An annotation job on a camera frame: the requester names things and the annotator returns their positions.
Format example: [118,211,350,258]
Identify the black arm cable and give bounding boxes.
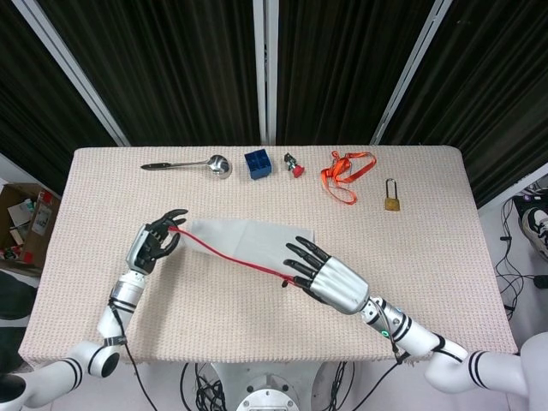
[107,299,158,411]
[353,299,408,411]

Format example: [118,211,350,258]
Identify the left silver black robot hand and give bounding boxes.
[123,208,189,275]

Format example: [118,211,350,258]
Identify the red emergency stop button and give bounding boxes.
[283,152,307,179]

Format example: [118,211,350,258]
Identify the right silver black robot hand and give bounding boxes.
[282,235,372,316]

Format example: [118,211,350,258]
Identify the steel ladle black handle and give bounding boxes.
[140,154,233,179]

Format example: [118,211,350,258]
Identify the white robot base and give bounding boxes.
[209,361,339,411]

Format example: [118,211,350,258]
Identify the blue plastic compartment box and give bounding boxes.
[243,149,275,182]

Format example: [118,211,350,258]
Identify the white mesh zip bag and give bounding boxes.
[170,217,317,287]

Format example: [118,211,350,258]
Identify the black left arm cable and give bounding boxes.
[107,299,158,411]

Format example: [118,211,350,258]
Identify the black cable bundle under table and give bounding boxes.
[179,361,228,411]

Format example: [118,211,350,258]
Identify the black pleated curtain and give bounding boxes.
[0,0,548,206]

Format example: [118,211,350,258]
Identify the black and white sneaker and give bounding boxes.
[521,207,548,262]

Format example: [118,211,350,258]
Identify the black floor cables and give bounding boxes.
[494,183,548,320]

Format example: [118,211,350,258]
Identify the orange lanyard strap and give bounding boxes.
[320,150,378,205]

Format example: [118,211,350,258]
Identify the beige waffle tablecloth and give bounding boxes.
[17,145,519,367]

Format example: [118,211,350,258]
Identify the brass padlock long shackle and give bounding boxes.
[383,177,402,212]

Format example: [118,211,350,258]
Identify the brown cardboard box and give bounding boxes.
[0,182,62,270]

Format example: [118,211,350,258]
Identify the white metal frame post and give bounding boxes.
[10,0,130,147]
[370,0,455,146]
[252,0,279,146]

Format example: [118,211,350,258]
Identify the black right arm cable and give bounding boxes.
[353,299,408,411]

